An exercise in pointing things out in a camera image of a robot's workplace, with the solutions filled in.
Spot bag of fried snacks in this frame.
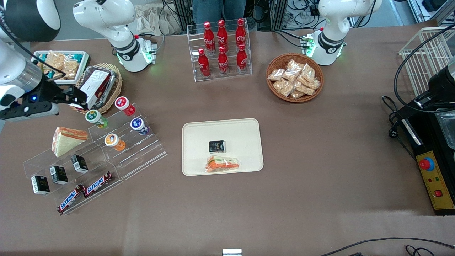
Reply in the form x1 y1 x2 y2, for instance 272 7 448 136
61 60 79 79
42 52 66 71

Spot white wire basket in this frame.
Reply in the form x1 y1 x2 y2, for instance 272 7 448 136
399 27 455 97

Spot round brown wicker basket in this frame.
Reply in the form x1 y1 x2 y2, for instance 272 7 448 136
266 53 324 103

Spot clear plastic container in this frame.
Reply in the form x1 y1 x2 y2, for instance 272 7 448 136
437 110 455 150

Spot white arm base connector box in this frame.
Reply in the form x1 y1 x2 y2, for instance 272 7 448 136
141 36 159 64
300 34 317 57

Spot cream rectangular tray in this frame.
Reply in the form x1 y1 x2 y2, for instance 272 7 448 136
182 118 264 177

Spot clear acrylic stepped gum stand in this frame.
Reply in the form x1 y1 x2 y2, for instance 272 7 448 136
88 103 168 181

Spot clear acrylic bottle rack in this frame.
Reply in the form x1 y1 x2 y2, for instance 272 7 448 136
187 18 253 82

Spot black sealing machine yellow panel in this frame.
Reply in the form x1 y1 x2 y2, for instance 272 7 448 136
395 91 455 216

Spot black power cable with plug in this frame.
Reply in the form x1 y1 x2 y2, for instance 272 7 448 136
382 95 417 161

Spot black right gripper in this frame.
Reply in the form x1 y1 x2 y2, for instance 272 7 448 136
16 76 89 108

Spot red and white food box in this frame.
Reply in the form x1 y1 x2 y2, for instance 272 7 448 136
69 69 111 110

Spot thick black device cable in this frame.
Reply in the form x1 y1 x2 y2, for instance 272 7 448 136
393 22 455 114

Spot long black cable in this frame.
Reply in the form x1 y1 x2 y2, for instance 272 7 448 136
318 237 455 256

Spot person in blue jeans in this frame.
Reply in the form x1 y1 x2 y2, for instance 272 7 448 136
192 0 247 22

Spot green gum bottle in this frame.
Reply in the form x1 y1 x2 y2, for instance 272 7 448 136
85 110 108 129

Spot Snickers chocolate bar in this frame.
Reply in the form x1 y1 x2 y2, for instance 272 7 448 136
57 185 86 215
84 171 113 198

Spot blue gum bottle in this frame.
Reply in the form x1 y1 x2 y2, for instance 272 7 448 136
130 117 149 136

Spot red cola bottle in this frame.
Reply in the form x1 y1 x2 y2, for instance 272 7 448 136
218 46 230 75
198 48 211 78
236 44 248 73
203 21 216 54
235 18 247 50
217 20 229 54

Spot black plastic food container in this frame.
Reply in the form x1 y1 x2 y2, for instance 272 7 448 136
79 65 118 107

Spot red gum bottle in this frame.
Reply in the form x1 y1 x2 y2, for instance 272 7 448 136
114 96 136 116

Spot orange gum bottle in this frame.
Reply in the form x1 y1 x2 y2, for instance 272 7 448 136
104 133 126 151

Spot black round device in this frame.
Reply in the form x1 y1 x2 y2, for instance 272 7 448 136
428 57 455 103

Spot triangular white bread sandwich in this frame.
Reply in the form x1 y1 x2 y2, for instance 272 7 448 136
52 127 89 158

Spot oval light wicker basket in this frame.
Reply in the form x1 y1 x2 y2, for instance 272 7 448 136
72 63 123 114

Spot tangled black cables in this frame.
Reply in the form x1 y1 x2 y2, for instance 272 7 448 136
283 0 322 31

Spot clear acrylic stepped snack stand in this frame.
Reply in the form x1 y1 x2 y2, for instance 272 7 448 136
23 140 123 216

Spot thin looped black cable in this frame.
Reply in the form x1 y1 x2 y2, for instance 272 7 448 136
405 245 437 256

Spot plastic wrapped orange sandwich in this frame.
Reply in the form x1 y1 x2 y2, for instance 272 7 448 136
205 155 240 174

